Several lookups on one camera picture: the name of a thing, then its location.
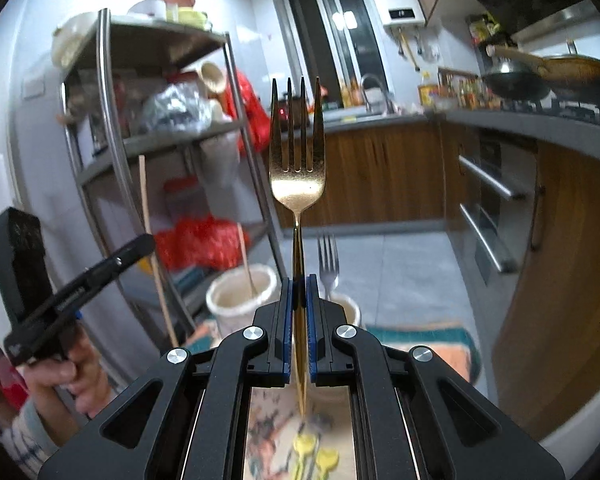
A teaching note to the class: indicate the yellow-green cup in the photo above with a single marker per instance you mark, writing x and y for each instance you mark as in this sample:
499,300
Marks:
195,19

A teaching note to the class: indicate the cream ceramic mug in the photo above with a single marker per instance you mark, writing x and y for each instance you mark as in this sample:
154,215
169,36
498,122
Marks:
214,79

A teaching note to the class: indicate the metal shelf rack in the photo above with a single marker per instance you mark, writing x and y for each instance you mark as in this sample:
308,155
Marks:
115,110

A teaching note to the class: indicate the red lidded container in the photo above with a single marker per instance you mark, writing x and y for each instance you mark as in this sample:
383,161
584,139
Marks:
180,200

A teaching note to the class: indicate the person's left hand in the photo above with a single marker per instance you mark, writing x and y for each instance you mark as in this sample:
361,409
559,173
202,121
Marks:
55,375

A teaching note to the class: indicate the grey crumpled plastic bag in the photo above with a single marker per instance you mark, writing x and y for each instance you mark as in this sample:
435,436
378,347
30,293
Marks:
177,107

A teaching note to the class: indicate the black wok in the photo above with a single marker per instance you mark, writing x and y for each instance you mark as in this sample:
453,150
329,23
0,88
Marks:
515,85

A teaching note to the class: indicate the silver fork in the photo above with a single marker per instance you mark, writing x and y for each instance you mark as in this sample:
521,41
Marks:
328,270

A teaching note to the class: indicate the wooden chopstick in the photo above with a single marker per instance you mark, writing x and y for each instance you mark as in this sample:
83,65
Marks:
145,195
245,260

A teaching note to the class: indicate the window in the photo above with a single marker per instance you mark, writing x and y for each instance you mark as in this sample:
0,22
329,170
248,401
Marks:
340,45

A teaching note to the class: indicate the large red plastic bag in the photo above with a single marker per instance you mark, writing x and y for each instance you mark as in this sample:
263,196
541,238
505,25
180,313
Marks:
200,242

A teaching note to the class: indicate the pink bowl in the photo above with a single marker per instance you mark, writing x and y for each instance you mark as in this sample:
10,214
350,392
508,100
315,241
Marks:
177,0

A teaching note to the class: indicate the white ceramic jar with ridges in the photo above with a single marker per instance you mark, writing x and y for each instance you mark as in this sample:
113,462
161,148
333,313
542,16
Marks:
235,305

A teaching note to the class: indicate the colourful printed mat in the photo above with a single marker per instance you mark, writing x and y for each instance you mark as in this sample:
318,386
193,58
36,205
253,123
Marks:
430,350

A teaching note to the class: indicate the person's left forearm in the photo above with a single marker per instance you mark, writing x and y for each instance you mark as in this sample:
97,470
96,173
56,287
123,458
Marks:
27,435

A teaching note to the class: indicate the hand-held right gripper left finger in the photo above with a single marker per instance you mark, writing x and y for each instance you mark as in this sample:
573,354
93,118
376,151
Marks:
287,320

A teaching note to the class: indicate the built-in oven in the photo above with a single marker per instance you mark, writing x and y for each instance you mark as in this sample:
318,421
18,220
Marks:
495,200

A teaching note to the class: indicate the wooden base cabinets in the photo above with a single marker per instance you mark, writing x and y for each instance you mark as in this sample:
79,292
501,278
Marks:
380,175

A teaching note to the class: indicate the grey kitchen countertop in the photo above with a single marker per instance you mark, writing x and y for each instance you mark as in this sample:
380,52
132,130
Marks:
530,125

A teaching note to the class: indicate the kitchen faucet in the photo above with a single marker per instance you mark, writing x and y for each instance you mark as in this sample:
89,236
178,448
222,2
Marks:
375,90

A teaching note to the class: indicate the row of condiment bottles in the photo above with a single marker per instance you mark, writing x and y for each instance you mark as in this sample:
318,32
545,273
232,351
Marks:
467,92

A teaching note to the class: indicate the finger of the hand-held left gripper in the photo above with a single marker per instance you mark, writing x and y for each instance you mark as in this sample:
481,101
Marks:
125,255

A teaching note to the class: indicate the small red plastic bag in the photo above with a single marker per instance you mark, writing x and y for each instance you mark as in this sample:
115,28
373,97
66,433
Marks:
247,110

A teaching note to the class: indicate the white bowl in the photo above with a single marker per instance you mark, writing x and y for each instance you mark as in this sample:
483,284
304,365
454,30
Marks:
147,7

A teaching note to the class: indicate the gold fork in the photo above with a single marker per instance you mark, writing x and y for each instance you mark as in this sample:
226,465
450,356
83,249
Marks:
296,185

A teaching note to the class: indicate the dark rice cooker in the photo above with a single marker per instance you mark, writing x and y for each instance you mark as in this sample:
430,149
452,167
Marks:
280,111

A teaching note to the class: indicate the white wall socket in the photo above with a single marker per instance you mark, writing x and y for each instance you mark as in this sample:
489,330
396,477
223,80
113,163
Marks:
33,85

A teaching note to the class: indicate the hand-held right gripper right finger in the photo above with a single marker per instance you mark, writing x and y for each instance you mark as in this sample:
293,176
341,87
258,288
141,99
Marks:
312,320

